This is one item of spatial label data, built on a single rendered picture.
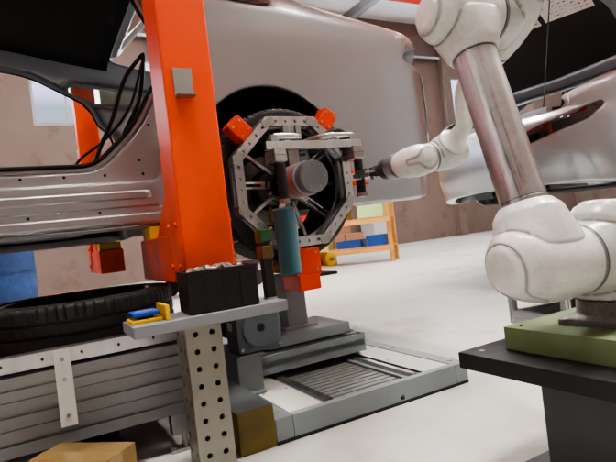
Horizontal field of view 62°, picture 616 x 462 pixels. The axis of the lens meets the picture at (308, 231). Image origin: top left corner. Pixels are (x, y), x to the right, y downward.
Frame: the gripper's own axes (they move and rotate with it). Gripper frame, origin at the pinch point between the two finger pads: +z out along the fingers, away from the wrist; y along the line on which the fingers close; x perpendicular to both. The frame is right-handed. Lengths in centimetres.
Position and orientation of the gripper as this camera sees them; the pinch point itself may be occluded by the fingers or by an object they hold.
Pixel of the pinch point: (359, 176)
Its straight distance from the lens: 205.5
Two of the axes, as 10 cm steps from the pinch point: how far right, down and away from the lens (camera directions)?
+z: -4.7, 0.6, 8.8
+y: 8.7, -1.0, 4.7
